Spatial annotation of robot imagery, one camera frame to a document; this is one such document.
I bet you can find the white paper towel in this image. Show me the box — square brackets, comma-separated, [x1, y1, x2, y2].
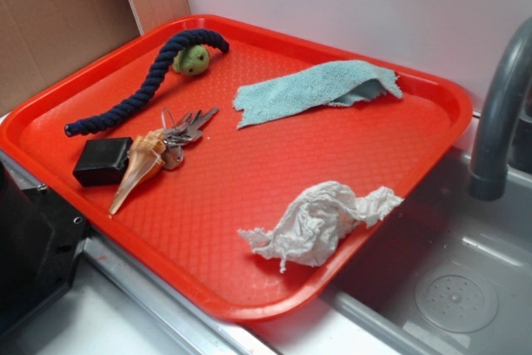
[238, 180, 404, 274]

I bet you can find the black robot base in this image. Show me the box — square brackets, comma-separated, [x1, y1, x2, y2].
[1, 165, 87, 338]

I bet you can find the red plastic tray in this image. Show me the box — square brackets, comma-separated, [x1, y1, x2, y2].
[1, 16, 473, 322]

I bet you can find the bunch of silver keys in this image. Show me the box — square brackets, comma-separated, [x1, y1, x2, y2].
[161, 106, 219, 170]

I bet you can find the light blue cloth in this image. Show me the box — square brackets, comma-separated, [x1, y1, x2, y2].
[233, 60, 403, 129]

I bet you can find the brown conch seashell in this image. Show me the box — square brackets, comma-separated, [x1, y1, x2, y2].
[108, 129, 166, 215]

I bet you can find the green stuffed toy ball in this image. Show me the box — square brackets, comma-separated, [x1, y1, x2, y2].
[172, 45, 210, 76]

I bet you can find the black rectangular box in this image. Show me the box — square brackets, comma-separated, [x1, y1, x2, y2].
[72, 137, 133, 187]

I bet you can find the grey plastic sink basin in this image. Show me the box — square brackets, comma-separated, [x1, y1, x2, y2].
[249, 126, 531, 354]

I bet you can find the grey faucet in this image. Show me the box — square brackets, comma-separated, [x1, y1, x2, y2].
[468, 19, 531, 201]

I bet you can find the brown cardboard panel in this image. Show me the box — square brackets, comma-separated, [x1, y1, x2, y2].
[1, 0, 190, 114]

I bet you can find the dark blue rope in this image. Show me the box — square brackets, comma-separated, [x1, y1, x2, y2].
[64, 29, 231, 139]

